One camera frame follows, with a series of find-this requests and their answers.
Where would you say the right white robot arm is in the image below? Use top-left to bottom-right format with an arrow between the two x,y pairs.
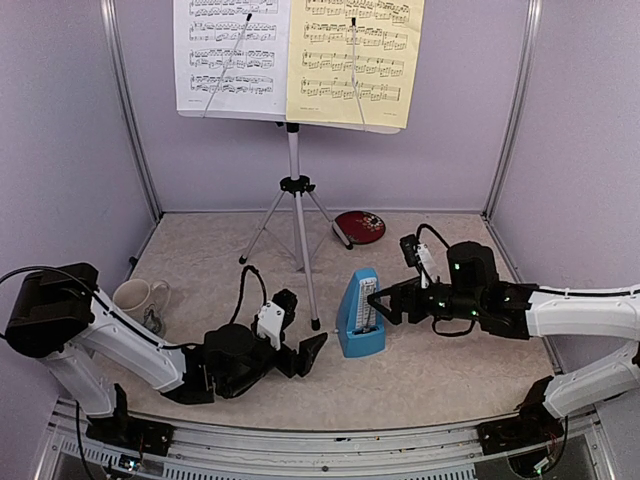
367,233 -> 639,444

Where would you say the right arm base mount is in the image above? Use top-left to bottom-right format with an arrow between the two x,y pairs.
476,416 -> 564,455

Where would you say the white sheet music page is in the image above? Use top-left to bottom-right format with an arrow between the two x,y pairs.
173,0 -> 291,121

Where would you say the front aluminium rail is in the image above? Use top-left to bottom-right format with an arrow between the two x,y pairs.
34,394 -> 621,480

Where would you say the cream dragon mug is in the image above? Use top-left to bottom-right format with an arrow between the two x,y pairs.
113,279 -> 171,338

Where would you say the white perforated music stand desk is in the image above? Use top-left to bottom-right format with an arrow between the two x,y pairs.
172,0 -> 426,136

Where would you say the red floral plate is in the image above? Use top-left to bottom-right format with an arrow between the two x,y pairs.
335,210 -> 386,245

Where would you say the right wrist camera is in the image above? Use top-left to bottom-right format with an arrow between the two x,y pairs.
399,234 -> 437,289

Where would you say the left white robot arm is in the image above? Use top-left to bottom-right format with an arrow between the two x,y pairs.
1,262 -> 328,445

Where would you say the blue metronome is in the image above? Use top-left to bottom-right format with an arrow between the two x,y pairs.
336,268 -> 386,358

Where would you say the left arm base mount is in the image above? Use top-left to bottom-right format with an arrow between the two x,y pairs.
86,416 -> 175,456

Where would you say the yellowed sheet music page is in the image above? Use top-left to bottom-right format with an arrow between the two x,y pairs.
286,0 -> 425,131

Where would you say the silver tripod stand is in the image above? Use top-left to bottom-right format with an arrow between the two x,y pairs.
239,122 -> 354,331

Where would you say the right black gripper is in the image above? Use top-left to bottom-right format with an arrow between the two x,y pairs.
367,275 -> 484,326

